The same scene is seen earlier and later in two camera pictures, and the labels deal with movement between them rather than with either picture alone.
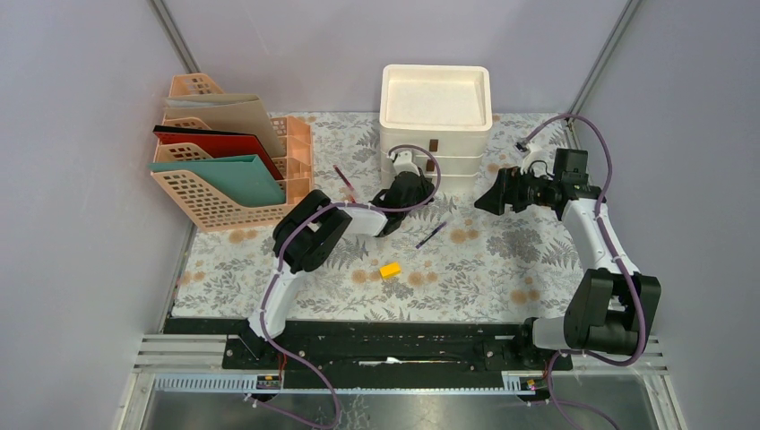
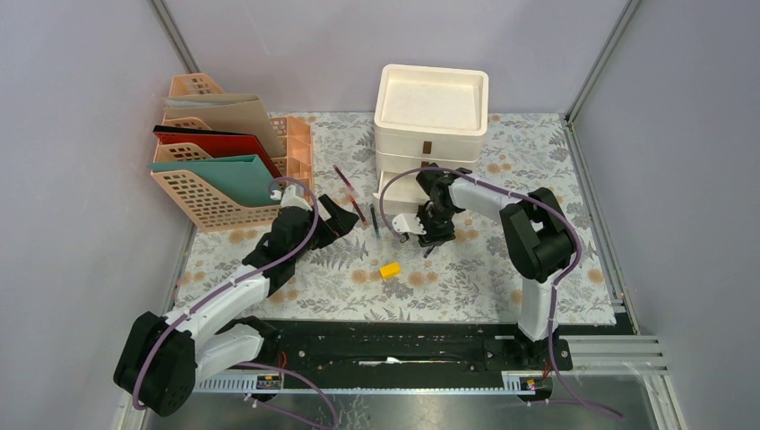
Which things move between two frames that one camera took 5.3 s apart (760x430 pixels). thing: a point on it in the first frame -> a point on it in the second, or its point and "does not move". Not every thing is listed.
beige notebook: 234,113 does not move
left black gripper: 426,187 -> 340,221
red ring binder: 218,143 does not move
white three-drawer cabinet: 447,108 does not move
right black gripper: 505,190 -> 433,237
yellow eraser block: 390,270 does not move
